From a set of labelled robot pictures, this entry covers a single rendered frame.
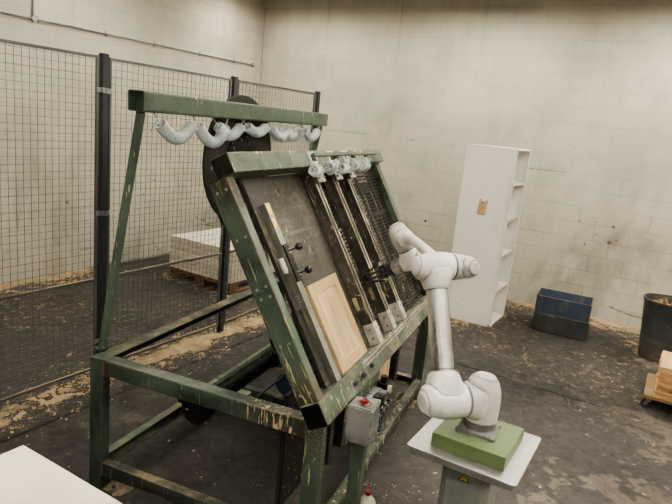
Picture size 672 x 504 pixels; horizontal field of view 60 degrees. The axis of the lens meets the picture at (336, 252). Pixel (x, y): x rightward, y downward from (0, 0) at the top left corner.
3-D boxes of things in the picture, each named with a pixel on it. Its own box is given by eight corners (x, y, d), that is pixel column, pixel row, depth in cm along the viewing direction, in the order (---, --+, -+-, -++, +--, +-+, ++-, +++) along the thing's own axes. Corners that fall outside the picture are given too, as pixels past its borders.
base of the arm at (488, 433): (502, 423, 283) (504, 412, 282) (494, 443, 263) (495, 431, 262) (465, 412, 290) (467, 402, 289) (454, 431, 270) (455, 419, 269)
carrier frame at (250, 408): (308, 575, 284) (324, 419, 266) (88, 486, 332) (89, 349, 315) (420, 397, 484) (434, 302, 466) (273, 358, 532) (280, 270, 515)
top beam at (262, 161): (217, 181, 266) (234, 172, 262) (209, 160, 266) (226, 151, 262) (373, 166, 467) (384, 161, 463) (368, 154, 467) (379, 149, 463)
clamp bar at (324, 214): (368, 347, 343) (405, 335, 333) (292, 158, 342) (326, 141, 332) (374, 342, 352) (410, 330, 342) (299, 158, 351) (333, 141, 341)
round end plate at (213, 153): (207, 230, 345) (214, 90, 328) (198, 228, 347) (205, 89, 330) (271, 215, 418) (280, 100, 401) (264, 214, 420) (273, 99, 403)
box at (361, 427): (368, 449, 260) (372, 412, 256) (343, 441, 264) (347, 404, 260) (376, 437, 271) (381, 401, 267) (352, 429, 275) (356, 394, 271)
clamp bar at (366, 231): (394, 323, 390) (427, 312, 380) (326, 157, 388) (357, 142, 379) (398, 318, 399) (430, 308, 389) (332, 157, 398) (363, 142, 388)
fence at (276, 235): (330, 384, 290) (337, 382, 289) (258, 206, 289) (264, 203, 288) (334, 380, 295) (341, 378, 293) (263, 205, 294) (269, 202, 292)
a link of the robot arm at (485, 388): (504, 425, 269) (512, 380, 265) (470, 427, 263) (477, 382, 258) (485, 408, 284) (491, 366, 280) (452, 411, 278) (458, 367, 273)
